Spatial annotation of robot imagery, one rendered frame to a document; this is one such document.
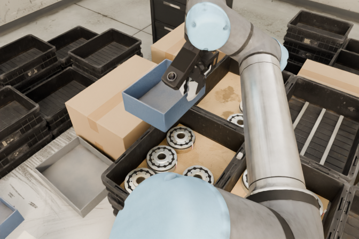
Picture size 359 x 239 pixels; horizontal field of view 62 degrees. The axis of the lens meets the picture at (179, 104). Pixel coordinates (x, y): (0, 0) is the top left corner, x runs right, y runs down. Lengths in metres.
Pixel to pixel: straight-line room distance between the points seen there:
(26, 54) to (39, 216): 1.43
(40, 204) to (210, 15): 0.91
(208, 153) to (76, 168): 0.51
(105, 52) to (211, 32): 1.72
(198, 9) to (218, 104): 0.74
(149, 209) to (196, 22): 0.33
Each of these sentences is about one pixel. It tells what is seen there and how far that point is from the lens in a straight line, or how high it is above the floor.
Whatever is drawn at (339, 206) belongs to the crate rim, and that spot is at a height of 0.92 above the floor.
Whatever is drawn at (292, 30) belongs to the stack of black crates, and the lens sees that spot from 2.41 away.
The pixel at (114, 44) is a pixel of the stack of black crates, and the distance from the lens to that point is 2.28.
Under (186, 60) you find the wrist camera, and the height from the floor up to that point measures 1.27.
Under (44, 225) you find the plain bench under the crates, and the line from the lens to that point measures 1.15.
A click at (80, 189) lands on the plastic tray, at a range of 1.18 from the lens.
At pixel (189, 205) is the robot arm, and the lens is 0.26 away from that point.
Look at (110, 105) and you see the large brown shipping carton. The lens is 1.14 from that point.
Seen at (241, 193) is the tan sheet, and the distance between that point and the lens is 0.99.
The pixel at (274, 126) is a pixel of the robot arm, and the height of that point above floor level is 1.35.
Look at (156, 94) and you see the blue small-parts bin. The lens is 0.91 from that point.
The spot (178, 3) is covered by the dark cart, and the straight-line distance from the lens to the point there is 2.39.
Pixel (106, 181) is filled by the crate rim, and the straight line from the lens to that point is 0.90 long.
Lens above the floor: 1.67
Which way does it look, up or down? 43 degrees down
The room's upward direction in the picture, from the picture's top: straight up
